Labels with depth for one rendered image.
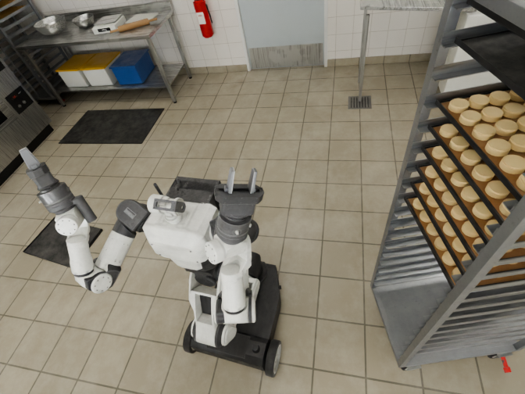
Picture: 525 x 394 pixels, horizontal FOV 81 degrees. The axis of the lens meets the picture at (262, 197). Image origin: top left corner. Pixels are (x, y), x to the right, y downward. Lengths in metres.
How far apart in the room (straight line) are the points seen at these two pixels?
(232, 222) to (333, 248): 1.70
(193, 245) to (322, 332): 1.28
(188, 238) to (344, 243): 1.56
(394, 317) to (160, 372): 1.49
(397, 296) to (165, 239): 1.48
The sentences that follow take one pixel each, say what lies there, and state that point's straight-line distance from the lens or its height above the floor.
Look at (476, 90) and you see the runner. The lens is 1.15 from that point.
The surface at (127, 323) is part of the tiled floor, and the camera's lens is 2.56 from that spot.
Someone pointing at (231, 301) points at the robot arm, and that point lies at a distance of 0.95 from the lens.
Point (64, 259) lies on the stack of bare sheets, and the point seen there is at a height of 0.02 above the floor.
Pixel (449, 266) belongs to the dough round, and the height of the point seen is 1.04.
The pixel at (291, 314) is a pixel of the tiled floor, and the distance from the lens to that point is 2.21.
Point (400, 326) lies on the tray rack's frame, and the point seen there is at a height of 0.15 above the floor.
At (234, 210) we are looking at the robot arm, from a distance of 0.77.
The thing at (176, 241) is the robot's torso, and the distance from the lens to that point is 1.14.
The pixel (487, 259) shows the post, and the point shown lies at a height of 1.33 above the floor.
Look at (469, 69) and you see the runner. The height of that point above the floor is 1.58.
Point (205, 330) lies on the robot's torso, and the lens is 1.63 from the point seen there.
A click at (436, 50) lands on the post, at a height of 1.65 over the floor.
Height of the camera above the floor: 2.08
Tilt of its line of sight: 49 degrees down
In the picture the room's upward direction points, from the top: 13 degrees counter-clockwise
